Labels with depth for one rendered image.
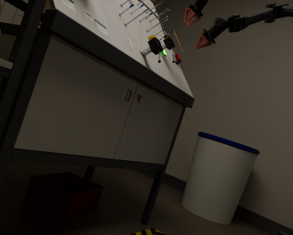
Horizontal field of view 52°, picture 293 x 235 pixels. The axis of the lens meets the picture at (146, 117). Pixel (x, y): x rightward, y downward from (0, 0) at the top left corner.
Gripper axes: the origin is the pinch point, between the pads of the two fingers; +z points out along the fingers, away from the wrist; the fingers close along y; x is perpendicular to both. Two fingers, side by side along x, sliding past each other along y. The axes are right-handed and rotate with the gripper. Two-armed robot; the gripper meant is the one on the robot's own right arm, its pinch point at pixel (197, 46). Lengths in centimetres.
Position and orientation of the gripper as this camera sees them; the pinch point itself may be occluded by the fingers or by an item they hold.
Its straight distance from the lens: 171.8
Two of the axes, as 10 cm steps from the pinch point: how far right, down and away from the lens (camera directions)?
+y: -4.5, -0.9, -8.9
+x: 5.0, 7.9, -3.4
